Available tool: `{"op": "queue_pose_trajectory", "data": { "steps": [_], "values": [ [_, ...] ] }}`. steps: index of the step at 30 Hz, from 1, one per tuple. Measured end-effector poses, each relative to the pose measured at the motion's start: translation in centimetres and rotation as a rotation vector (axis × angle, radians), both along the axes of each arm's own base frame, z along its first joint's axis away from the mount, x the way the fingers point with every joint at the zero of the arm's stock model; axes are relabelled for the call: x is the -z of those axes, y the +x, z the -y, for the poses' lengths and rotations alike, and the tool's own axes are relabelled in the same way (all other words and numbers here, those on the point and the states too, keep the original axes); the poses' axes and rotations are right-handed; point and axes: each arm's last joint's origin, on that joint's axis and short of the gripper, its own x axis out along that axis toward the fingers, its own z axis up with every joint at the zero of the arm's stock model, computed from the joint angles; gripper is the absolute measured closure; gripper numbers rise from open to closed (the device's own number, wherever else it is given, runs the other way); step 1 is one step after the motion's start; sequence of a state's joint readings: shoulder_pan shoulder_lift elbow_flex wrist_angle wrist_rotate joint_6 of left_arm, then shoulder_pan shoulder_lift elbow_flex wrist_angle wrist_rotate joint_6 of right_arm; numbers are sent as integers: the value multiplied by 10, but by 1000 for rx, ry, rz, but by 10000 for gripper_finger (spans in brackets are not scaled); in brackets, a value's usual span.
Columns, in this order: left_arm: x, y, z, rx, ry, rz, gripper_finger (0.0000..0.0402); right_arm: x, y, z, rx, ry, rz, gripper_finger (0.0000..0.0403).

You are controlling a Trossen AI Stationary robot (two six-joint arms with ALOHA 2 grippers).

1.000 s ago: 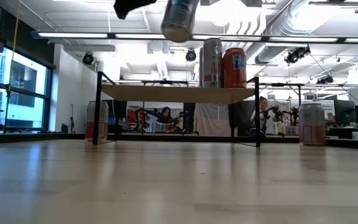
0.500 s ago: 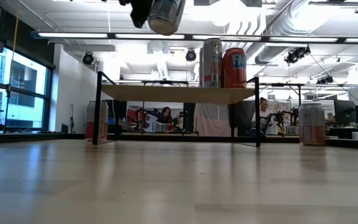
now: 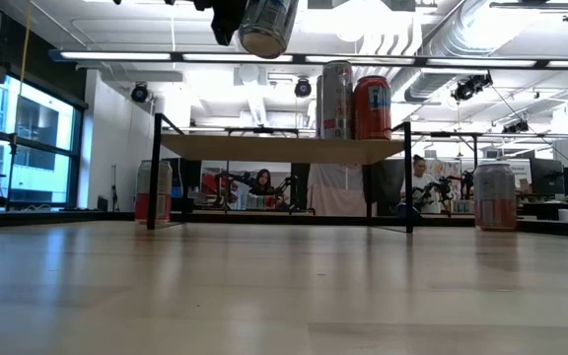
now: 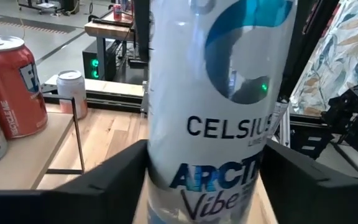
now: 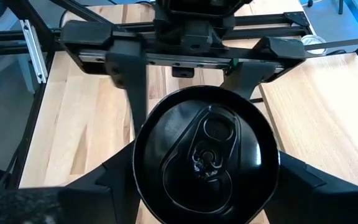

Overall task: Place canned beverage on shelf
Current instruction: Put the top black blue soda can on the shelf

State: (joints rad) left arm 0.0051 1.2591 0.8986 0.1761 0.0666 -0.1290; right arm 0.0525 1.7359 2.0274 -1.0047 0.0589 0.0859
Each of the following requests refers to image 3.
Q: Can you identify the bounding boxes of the black track spotlight cluster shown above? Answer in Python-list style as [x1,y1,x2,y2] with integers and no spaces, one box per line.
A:
[450,72,495,104]
[501,118,531,135]

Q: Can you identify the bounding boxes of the beige cloth partition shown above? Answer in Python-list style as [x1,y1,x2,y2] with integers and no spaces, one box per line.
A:
[308,164,379,217]

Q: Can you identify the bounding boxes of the large glass window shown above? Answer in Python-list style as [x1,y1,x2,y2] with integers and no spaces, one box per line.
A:
[0,73,87,211]

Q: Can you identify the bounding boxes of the long black ceiling light bar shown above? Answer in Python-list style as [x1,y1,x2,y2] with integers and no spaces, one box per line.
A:
[48,47,568,71]

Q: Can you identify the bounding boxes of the short silver and pink can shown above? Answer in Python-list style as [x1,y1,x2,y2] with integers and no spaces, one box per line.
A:
[472,161,518,233]

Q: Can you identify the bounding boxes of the short silver and red can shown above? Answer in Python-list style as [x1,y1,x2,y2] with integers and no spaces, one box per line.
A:
[134,159,174,224]

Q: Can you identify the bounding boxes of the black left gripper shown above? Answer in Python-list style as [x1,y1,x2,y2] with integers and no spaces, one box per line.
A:
[193,0,249,47]

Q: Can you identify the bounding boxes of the orange Fanta soda can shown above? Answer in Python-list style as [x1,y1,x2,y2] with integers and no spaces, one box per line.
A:
[353,74,393,142]

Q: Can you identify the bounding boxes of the floral print poster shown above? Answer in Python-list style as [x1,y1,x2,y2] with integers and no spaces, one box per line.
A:
[429,158,463,181]

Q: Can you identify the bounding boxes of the black post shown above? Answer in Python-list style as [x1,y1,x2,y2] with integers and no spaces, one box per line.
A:
[290,163,312,198]

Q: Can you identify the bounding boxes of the person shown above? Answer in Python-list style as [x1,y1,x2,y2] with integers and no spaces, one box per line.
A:
[248,168,278,198]
[401,154,446,215]

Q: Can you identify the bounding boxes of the tall white can red print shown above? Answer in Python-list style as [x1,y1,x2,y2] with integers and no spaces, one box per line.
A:
[320,59,355,141]

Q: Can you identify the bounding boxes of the black aluminium table frame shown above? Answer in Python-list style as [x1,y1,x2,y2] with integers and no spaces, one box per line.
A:
[0,209,568,241]

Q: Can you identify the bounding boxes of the red and white poster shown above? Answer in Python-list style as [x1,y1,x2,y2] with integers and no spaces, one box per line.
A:
[200,166,246,208]

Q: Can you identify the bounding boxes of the black partition panel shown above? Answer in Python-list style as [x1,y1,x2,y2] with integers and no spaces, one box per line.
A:
[368,158,406,217]

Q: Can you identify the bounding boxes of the yellow hanging cable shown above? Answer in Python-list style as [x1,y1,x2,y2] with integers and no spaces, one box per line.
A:
[6,4,33,198]

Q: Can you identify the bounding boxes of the wooden shelf black metal frame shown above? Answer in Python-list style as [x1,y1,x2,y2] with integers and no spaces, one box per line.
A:
[146,112,416,235]

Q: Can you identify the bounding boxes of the silver ventilation duct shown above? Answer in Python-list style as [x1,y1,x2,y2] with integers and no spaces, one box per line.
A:
[404,0,517,104]

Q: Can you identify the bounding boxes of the tall white can blue print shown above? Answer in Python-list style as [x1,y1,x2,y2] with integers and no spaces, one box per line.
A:
[238,0,301,60]

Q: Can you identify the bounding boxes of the thin black floor stand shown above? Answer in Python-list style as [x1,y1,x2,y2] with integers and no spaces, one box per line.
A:
[109,165,120,212]

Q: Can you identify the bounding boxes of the black ceiling track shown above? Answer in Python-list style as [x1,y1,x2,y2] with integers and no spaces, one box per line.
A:
[489,0,568,23]

